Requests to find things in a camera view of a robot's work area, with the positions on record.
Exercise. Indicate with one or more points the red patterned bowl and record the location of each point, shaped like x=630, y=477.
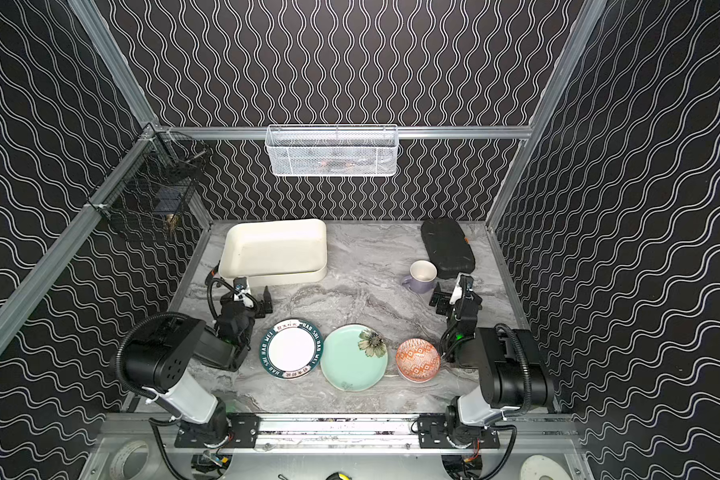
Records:
x=417, y=360

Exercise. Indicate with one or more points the black wire basket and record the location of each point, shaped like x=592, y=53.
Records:
x=152, y=201

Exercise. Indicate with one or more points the cream plastic bin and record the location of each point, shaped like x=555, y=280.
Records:
x=276, y=253

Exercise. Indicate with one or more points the mint green flower plate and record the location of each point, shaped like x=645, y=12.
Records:
x=355, y=358

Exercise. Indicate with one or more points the black zipper case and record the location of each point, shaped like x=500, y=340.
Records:
x=447, y=247

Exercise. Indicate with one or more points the white plate green rim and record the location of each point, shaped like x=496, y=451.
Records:
x=291, y=349

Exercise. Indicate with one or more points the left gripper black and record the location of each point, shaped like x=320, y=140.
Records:
x=247, y=306

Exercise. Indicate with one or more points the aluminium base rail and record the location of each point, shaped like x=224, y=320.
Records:
x=334, y=433

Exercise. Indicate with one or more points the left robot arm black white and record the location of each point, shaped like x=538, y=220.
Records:
x=152, y=359

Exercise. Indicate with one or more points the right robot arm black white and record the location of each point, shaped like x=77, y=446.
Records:
x=512, y=377

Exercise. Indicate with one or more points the lavender mug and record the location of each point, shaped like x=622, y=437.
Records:
x=421, y=277

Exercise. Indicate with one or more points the tape roll left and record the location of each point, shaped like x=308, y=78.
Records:
x=130, y=461

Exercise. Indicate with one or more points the white tape roll right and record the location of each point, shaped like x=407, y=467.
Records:
x=540, y=467

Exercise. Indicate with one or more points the white wire mesh basket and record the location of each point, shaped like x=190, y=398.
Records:
x=333, y=150

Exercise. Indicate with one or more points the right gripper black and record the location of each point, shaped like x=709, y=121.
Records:
x=456, y=301

